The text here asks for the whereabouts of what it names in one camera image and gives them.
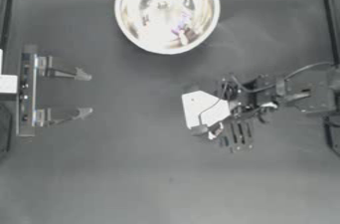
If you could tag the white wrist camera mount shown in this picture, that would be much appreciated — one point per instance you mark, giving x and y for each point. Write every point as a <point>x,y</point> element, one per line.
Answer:
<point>202,107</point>
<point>8,83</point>

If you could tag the purple candy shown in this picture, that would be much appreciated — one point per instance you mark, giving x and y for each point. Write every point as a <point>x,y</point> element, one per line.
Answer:
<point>180,25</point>

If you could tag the steel bowl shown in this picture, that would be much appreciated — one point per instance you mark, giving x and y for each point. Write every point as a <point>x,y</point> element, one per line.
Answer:
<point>145,35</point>

